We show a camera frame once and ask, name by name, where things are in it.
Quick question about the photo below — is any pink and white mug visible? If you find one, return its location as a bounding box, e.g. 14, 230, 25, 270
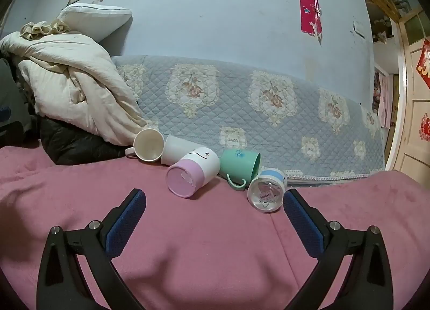
166, 147, 220, 198

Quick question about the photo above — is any blue quilted floral bedspread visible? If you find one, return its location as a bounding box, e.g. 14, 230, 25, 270
113, 55, 385, 183

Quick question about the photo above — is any cream white mug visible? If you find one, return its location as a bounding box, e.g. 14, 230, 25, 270
125, 128, 165, 162

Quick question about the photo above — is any pink plush blanket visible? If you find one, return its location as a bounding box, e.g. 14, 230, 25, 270
1, 147, 429, 309

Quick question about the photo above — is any blue and white cup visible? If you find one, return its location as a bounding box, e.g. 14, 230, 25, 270
247, 168, 287, 213

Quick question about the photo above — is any cream panelled door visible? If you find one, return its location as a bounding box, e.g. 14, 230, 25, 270
386, 7, 429, 188

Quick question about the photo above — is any red vertical wall banner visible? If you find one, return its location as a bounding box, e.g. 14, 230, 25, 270
300, 0, 323, 44

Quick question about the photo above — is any red diamond fu sticker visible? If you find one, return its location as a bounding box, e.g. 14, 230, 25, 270
415, 39, 430, 88

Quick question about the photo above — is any white cylindrical cup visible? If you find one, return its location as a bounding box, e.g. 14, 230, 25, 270
160, 135, 201, 166

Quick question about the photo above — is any mint green mug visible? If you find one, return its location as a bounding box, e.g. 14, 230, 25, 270
219, 149, 261, 191

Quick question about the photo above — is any white pillow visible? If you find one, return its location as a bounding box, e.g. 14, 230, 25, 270
57, 2, 133, 42

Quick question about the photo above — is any red round paper cutting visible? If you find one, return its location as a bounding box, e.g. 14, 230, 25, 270
419, 113, 430, 142

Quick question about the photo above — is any cream folded quilt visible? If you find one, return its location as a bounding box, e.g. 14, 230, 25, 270
1, 20, 146, 146

